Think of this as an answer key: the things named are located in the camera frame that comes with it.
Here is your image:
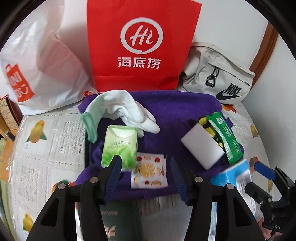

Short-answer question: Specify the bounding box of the blue tissue pack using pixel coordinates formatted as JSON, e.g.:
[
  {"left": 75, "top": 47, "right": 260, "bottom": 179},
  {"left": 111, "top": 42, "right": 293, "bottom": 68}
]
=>
[{"left": 210, "top": 159, "right": 258, "bottom": 218}]

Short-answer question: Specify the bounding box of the green gold tin box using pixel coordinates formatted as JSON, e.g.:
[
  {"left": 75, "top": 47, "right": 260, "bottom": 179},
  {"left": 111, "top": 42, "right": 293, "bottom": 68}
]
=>
[{"left": 100, "top": 201, "right": 144, "bottom": 241}]

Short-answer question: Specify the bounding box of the dark green wipe packet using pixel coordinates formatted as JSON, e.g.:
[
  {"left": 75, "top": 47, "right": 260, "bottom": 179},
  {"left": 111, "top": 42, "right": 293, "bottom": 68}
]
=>
[{"left": 206, "top": 112, "right": 243, "bottom": 165}]

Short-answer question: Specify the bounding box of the red Haidilao paper bag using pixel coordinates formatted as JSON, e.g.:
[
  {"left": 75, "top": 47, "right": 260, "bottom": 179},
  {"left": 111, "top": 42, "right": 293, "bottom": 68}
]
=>
[{"left": 87, "top": 0, "right": 202, "bottom": 92}]

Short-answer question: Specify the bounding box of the white mesh cloth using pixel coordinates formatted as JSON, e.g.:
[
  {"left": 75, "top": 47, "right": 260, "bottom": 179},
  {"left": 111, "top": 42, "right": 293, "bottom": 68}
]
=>
[{"left": 137, "top": 194, "right": 192, "bottom": 240}]

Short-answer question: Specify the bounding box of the purple towel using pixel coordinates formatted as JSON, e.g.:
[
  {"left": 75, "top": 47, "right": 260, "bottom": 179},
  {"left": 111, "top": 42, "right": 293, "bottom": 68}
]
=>
[{"left": 75, "top": 91, "right": 230, "bottom": 201}]

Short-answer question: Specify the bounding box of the yellow black sock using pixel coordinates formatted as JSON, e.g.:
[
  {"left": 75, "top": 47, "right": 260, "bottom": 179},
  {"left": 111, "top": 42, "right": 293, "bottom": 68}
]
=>
[{"left": 188, "top": 116, "right": 224, "bottom": 149}]

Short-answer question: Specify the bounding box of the brown wooden door frame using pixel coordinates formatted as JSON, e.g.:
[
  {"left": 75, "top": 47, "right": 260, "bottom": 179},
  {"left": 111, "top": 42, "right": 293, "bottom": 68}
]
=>
[{"left": 250, "top": 22, "right": 279, "bottom": 88}]

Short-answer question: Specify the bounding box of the green tissue packet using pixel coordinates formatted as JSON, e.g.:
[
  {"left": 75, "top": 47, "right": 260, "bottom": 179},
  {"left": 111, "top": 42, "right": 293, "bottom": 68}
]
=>
[{"left": 101, "top": 125, "right": 138, "bottom": 171}]

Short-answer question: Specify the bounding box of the beige Nike bag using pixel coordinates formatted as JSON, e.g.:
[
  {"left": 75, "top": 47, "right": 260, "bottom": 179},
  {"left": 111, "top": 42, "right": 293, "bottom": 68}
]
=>
[{"left": 182, "top": 42, "right": 255, "bottom": 105}]

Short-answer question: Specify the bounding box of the white Miniso plastic bag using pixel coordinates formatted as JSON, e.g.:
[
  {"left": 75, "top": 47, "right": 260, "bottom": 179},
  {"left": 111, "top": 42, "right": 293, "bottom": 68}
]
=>
[{"left": 1, "top": 1, "right": 97, "bottom": 115}]

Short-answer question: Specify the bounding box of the lemon print wet wipe packet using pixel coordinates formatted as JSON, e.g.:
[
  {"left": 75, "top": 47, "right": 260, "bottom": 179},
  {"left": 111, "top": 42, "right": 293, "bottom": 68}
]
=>
[{"left": 130, "top": 153, "right": 168, "bottom": 189}]

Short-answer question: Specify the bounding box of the white sponge block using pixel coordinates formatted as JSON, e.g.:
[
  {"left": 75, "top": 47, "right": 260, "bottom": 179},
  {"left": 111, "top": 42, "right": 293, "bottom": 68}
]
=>
[{"left": 181, "top": 123, "right": 225, "bottom": 170}]

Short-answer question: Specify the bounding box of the patterned book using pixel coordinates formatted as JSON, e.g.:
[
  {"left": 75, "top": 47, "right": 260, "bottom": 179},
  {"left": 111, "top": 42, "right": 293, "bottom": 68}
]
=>
[{"left": 0, "top": 95, "right": 23, "bottom": 130}]

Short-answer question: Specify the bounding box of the white glove with green cuff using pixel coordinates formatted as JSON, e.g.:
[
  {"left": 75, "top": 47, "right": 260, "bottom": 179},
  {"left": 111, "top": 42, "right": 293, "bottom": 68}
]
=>
[{"left": 78, "top": 90, "right": 160, "bottom": 144}]

